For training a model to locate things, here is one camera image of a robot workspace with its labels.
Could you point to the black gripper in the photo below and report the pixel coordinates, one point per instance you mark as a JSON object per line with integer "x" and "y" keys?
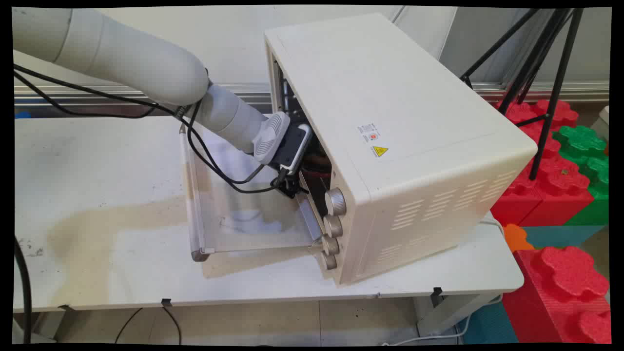
{"x": 291, "y": 185}

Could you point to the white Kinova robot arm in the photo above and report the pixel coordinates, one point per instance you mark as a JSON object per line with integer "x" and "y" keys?
{"x": 122, "y": 58}

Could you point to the large silver oven knob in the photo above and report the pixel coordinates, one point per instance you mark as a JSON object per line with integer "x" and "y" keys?
{"x": 335, "y": 202}

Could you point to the white label sticker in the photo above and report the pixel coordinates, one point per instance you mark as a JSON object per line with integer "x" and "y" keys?
{"x": 369, "y": 133}

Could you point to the yellow warning sticker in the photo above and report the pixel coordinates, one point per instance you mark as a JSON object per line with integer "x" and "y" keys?
{"x": 380, "y": 151}

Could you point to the cream toaster oven body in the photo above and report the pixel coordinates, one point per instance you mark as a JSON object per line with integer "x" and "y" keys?
{"x": 390, "y": 97}

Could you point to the white table leg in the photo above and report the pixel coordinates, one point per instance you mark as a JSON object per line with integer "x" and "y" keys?
{"x": 453, "y": 309}

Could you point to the orange foam piece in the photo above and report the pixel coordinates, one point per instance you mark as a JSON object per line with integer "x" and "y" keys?
{"x": 516, "y": 238}

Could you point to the teal foam mat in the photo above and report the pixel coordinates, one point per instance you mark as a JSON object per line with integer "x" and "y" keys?
{"x": 555, "y": 236}

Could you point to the black tripod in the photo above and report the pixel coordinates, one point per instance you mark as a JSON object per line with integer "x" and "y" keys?
{"x": 553, "y": 97}

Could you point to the small blue object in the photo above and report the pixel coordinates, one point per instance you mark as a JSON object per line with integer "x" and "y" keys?
{"x": 22, "y": 115}

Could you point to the big red foam block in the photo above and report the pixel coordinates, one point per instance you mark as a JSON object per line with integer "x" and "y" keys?
{"x": 565, "y": 287}

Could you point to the green foam block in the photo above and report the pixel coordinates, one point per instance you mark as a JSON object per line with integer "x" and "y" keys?
{"x": 582, "y": 141}

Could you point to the white object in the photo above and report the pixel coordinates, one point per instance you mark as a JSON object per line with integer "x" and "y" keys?
{"x": 605, "y": 122}

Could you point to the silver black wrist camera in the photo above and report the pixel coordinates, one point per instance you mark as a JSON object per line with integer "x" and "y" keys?
{"x": 292, "y": 146}

